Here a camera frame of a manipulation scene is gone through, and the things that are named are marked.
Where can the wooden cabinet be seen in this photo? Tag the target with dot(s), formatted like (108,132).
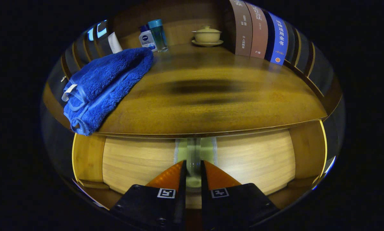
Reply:
(185,27)

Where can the beige lidded teacup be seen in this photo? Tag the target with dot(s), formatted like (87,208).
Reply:
(207,36)

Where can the black backdrop cloth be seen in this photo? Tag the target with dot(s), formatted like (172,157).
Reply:
(322,72)

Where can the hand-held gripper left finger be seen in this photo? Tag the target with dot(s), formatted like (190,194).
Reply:
(147,202)

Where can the blue folded towel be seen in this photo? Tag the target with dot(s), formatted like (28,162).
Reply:
(105,83)

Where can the wooden drawer with black knob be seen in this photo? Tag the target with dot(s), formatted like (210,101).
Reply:
(131,160)

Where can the white tube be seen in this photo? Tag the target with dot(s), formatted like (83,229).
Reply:
(115,43)

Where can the teal bottle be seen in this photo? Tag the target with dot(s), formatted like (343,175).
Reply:
(158,35)

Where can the wooden countertop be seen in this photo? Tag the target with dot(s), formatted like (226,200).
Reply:
(211,112)

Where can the white bottle with blue cap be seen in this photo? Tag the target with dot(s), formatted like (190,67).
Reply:
(147,40)

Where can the blue book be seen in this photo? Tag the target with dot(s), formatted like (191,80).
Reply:
(278,41)

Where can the dark brown book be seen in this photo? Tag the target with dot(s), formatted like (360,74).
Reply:
(241,29)

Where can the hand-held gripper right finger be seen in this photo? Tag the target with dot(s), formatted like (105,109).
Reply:
(236,202)

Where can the reddish brown book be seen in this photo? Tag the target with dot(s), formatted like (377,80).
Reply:
(258,32)

